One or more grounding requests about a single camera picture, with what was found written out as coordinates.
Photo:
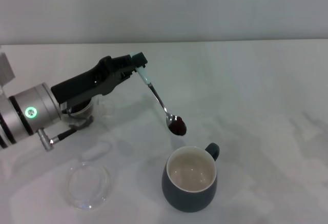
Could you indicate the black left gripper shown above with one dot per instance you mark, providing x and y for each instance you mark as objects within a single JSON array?
[{"x": 84, "y": 84}]

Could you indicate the scooped coffee beans clump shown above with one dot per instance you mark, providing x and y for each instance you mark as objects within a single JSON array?
[{"x": 178, "y": 127}]

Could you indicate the dark mug with cream interior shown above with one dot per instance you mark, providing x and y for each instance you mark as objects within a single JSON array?
[{"x": 184, "y": 199}]

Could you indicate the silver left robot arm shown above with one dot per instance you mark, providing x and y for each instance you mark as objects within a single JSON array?
[{"x": 23, "y": 124}]

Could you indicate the double-walled glass cup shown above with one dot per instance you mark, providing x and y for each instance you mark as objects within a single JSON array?
[{"x": 103, "y": 108}]

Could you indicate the coffee beans heap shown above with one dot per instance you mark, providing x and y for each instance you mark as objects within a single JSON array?
[{"x": 82, "y": 107}]

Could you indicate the clear glass dish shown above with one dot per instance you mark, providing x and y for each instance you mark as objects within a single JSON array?
[{"x": 77, "y": 195}]

